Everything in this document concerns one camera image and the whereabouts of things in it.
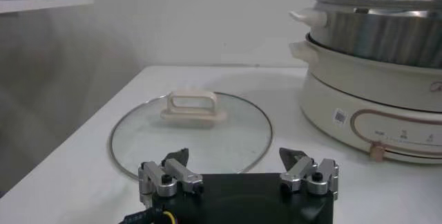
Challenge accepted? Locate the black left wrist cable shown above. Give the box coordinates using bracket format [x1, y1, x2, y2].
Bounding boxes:
[119, 206, 179, 224]

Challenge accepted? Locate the white side table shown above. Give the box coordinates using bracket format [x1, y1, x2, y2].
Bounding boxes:
[0, 0, 95, 15]

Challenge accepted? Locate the glass lid with cream handle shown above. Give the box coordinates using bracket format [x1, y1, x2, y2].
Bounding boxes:
[109, 89, 274, 182]

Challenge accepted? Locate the cream electric cooker base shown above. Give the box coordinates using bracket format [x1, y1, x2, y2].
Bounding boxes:
[289, 34, 442, 165]

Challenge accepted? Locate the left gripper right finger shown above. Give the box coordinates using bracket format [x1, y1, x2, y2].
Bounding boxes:
[278, 147, 340, 199]

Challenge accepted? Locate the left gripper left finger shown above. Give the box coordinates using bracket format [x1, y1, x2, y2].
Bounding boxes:
[137, 147, 204, 200]

